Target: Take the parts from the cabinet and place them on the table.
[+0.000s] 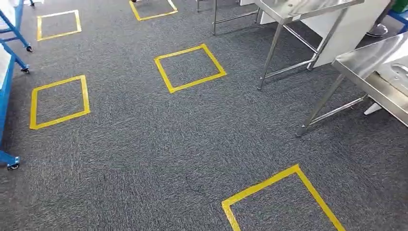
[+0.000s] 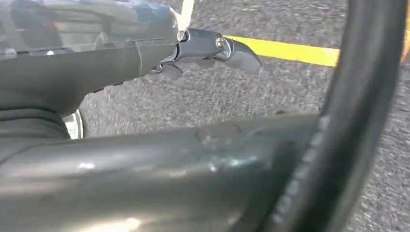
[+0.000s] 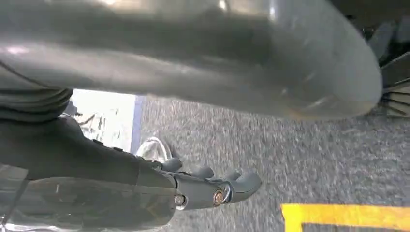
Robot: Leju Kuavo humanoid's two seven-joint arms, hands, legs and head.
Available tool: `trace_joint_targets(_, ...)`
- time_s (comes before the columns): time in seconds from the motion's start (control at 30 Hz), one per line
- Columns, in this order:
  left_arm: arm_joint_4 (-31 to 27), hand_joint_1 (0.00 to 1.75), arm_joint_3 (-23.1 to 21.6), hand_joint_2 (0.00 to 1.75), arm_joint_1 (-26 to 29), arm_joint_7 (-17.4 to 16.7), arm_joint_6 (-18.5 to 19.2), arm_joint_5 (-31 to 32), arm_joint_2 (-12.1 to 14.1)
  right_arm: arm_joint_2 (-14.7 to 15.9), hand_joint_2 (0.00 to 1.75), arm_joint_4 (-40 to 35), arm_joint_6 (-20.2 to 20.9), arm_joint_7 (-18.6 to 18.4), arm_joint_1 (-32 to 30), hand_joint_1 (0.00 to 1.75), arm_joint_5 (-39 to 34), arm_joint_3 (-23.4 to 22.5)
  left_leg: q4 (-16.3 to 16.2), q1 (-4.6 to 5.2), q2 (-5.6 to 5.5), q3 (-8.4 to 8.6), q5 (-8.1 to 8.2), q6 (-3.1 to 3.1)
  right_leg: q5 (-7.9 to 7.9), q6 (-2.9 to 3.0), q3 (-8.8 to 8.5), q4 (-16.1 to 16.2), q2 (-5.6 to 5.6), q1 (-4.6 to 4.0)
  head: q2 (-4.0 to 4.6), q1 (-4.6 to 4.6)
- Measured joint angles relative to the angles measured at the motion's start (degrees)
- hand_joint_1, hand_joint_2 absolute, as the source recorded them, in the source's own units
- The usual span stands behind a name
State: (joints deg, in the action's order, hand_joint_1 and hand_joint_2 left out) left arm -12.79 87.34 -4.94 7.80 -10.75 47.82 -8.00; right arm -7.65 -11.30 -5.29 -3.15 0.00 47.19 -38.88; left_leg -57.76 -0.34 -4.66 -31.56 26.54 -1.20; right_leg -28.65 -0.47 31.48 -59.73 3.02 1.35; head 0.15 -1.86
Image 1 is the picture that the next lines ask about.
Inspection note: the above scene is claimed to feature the yellow tape floor square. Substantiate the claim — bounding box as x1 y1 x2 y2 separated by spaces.
221 164 347 231
29 74 91 131
36 9 83 42
153 43 228 94

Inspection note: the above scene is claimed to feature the bare steel table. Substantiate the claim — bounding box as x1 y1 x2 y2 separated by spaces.
254 0 366 92
195 0 261 36

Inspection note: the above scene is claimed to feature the white cabinet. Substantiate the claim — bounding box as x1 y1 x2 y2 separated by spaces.
240 0 392 69

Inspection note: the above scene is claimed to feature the steel table holding tray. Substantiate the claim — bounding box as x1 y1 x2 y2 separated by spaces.
294 31 408 138

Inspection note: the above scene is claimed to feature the round metal chair base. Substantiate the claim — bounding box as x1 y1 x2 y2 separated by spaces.
366 23 390 38

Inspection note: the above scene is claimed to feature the grey moulded parts tray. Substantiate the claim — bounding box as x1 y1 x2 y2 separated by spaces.
375 61 408 97

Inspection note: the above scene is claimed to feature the green crate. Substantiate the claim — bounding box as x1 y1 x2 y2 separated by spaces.
391 0 408 13

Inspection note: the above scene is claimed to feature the blue wheeled cart frame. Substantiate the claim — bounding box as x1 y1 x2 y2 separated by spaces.
0 0 36 53
0 42 31 170

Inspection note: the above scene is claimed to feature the blue metal frame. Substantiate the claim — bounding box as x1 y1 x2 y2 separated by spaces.
386 9 408 34

